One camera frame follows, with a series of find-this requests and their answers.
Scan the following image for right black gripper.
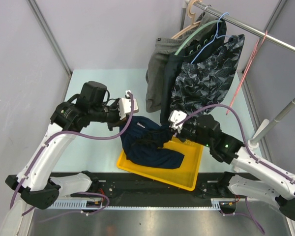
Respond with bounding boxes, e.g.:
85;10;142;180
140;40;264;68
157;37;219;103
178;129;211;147
166;122;212;148

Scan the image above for navy blue shorts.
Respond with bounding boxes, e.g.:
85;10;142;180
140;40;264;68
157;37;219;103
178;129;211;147
120;116;184;169

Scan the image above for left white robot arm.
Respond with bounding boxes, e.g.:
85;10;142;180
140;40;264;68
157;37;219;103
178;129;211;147
5;81;138;209

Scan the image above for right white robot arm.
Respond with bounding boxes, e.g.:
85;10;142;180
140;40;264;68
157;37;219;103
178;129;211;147
172;112;295;221

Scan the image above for leaf patterned shorts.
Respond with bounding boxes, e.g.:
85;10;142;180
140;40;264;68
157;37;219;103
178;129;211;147
169;34;245;115

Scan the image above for grey sweat shorts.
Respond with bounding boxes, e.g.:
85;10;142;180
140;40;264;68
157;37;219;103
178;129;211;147
146;13;217;113

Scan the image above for green hanger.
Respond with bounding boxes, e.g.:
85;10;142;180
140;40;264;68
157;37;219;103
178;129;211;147
174;20;220;56

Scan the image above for dark teal shorts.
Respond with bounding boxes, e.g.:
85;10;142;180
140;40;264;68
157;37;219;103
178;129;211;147
159;19;227;126

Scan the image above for wooden hanger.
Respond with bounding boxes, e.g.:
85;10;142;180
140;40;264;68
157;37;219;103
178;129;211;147
172;0;202;39

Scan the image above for yellow plastic tray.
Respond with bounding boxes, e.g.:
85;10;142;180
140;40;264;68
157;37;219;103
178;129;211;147
117;137;204;191

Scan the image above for grey rack pole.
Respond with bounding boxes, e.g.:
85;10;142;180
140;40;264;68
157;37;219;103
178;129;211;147
254;98;295;142

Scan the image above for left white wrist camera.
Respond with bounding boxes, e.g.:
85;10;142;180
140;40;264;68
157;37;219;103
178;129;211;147
118;90;139;120

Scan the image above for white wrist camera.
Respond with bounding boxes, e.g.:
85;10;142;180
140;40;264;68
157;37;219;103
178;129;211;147
118;90;139;120
168;110;187;133

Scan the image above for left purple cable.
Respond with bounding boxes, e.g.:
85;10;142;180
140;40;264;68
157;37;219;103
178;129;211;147
9;92;135;222

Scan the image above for purple cable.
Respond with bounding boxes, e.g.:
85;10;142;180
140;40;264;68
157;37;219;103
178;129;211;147
176;104;295;234
9;92;135;222

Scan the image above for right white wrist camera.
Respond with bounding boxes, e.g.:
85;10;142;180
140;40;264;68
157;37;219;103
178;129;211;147
168;110;187;133

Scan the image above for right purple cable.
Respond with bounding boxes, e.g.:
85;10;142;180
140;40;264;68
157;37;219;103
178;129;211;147
176;104;295;234

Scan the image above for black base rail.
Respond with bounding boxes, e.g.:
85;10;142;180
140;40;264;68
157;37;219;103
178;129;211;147
50;172;248;214

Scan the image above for blue wire hanger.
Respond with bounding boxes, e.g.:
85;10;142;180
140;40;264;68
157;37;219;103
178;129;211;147
186;20;227;63

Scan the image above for pink wire hanger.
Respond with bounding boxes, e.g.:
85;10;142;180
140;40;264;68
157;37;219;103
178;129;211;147
229;30;268;107

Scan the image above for metal clothes rail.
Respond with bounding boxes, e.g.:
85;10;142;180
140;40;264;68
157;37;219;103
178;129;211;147
193;3;295;54

